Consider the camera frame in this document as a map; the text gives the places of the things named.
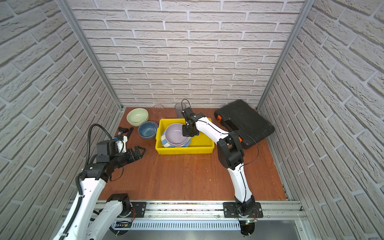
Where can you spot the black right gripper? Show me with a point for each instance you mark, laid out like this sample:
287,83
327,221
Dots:
185,132

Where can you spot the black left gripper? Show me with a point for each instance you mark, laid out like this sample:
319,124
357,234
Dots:
136,155

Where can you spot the lavender ceramic bowl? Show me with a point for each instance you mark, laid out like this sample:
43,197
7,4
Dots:
174,135

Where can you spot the dark blue ceramic bowl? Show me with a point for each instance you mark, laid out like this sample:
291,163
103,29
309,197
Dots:
148,130

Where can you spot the light green ceramic bowl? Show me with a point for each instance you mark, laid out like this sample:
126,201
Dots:
137,117

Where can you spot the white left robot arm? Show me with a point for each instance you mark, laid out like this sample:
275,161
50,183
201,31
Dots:
83,221

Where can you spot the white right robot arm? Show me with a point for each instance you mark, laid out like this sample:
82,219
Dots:
230,154

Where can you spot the yellow plastic bin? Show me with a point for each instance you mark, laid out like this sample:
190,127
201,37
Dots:
200,144

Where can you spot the grey translucent plastic cup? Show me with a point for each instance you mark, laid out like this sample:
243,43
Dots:
179,107

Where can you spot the pink translucent plastic cup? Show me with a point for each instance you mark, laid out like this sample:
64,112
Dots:
158,111

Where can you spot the black plastic tool case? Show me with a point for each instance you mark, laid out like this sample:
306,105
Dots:
240,117

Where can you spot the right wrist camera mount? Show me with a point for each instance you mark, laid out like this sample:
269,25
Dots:
189,114

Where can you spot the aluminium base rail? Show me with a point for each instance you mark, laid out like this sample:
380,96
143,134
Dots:
205,215

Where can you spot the aluminium frame post right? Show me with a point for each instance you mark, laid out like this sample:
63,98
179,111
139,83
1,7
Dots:
286,49

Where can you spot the aluminium frame post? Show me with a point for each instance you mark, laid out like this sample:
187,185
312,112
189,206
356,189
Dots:
83,40
286,49

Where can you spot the aluminium frame post left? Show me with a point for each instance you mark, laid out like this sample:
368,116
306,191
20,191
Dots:
83,40

